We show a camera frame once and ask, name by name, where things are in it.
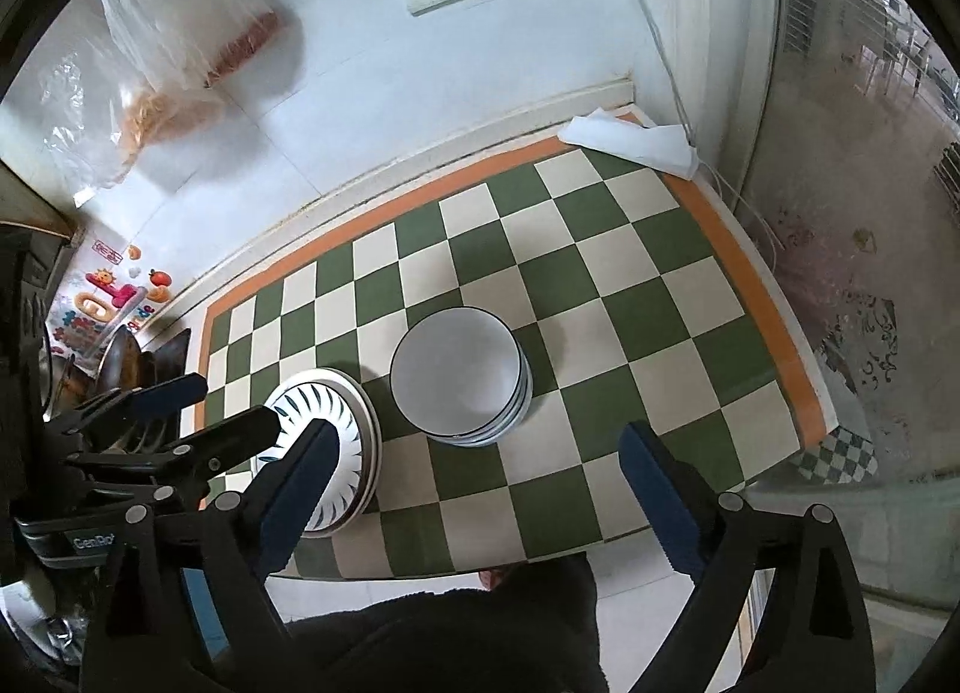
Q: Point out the clear bag red contents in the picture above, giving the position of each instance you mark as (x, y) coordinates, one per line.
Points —
(190, 44)

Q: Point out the black range hood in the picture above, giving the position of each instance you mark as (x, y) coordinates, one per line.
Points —
(36, 242)

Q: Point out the clear bag orange contents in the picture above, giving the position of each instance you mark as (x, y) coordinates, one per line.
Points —
(99, 115)

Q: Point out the colourful wall stickers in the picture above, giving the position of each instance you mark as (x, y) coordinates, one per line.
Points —
(107, 285)

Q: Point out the green checkered table mat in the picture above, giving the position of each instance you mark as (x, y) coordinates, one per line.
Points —
(635, 296)

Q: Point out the white floral plate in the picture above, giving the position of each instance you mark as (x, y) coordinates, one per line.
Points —
(331, 396)

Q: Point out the blue leaf pattern plate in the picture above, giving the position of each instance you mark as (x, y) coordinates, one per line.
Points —
(322, 470)

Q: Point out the black induction cooktop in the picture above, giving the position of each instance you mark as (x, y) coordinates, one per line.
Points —
(168, 362)

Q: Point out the folded white cloth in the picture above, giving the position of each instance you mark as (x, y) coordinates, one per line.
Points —
(662, 148)

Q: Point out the frosted glass sliding door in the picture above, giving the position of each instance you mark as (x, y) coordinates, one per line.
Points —
(852, 191)

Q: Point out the white bowl dark rim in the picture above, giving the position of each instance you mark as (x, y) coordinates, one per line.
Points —
(461, 377)

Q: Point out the black frying pan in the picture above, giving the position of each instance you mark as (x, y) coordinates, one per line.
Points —
(124, 365)

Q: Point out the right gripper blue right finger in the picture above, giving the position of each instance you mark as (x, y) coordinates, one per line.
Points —
(669, 493)

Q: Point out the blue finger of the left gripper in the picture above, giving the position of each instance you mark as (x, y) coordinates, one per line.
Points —
(165, 399)
(232, 441)

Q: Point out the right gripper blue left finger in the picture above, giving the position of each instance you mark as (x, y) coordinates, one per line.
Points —
(286, 493)

